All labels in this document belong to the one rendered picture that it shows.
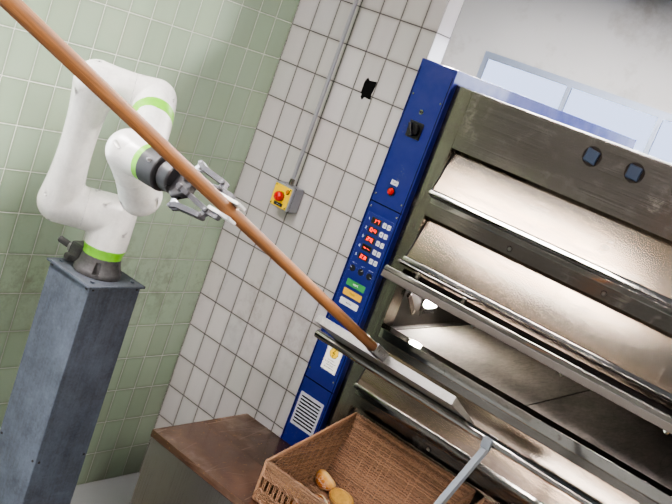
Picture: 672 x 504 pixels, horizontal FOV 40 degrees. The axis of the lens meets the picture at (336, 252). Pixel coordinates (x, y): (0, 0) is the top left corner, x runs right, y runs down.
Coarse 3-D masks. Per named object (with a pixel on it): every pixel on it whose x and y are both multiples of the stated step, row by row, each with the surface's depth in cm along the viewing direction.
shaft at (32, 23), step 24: (0, 0) 141; (24, 24) 145; (48, 48) 151; (72, 72) 157; (96, 72) 160; (120, 96) 166; (144, 120) 172; (168, 144) 179; (192, 168) 186; (216, 192) 195; (240, 216) 204; (264, 240) 214; (288, 264) 225; (312, 288) 237; (336, 312) 251; (360, 336) 267
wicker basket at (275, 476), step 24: (336, 432) 340; (360, 432) 343; (384, 432) 338; (288, 456) 320; (312, 456) 334; (336, 456) 345; (360, 456) 341; (408, 456) 332; (264, 480) 312; (288, 480) 305; (312, 480) 340; (336, 480) 342; (360, 480) 338; (384, 480) 334; (408, 480) 329; (432, 480) 325
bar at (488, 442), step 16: (320, 336) 315; (352, 352) 308; (368, 368) 303; (400, 384) 296; (416, 400) 293; (432, 400) 290; (448, 416) 285; (480, 432) 279; (480, 448) 277; (496, 448) 275; (528, 464) 269; (464, 480) 273; (544, 480) 267; (560, 480) 264; (448, 496) 268; (576, 496) 260
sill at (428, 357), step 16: (384, 336) 344; (400, 336) 342; (416, 352) 336; (432, 352) 337; (432, 368) 332; (448, 368) 328; (464, 384) 324; (480, 384) 321; (496, 400) 317; (512, 400) 316; (528, 416) 310; (544, 416) 312; (544, 432) 306; (560, 432) 303; (576, 448) 299; (592, 448) 298; (608, 464) 293; (624, 464) 294; (624, 480) 290; (640, 480) 287; (656, 496) 284
